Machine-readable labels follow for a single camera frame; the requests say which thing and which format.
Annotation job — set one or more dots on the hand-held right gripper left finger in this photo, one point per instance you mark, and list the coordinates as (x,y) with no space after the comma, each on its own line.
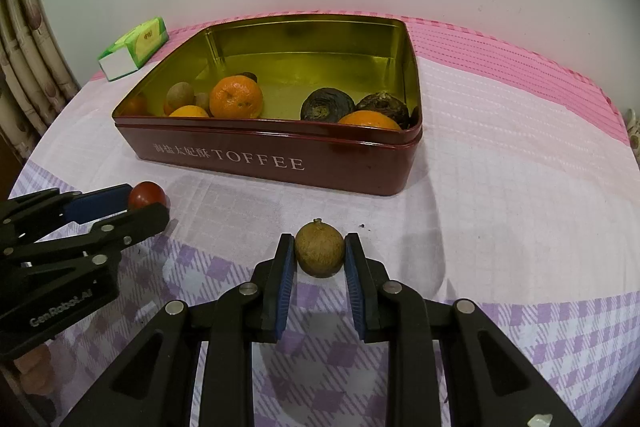
(286,292)

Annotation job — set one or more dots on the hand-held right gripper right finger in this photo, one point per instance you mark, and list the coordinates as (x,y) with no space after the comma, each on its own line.
(356,292)

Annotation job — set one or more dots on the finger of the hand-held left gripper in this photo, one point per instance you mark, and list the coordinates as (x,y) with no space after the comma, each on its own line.
(95,204)
(140,222)

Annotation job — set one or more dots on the red cherry tomato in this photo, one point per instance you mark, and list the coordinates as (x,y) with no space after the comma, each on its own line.
(135,106)
(146,194)

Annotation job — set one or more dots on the brown longan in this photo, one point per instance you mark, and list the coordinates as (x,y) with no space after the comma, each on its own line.
(177,96)
(202,101)
(319,249)

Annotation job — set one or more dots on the small orange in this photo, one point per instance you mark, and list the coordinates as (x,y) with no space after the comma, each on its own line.
(189,112)

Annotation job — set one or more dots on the dark red tin box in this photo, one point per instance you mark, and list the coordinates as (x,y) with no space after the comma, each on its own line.
(250,159)

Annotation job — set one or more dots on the large orange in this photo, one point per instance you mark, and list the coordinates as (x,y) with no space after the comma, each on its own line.
(235,97)

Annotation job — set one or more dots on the medium orange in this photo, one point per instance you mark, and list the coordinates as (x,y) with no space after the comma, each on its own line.
(369,121)

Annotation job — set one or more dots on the large dark water chestnut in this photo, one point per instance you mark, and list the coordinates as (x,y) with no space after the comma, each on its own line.
(325,104)

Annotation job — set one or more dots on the person's left hand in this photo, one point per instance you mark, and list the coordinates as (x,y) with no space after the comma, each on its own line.
(35,372)

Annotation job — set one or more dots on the beige bamboo pattern curtain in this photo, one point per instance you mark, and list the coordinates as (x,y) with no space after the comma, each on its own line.
(30,67)

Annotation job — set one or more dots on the green white tissue pack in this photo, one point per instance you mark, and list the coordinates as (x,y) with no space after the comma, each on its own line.
(132,49)

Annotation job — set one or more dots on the pink purple checked sheet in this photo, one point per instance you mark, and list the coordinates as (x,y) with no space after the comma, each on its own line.
(500,207)

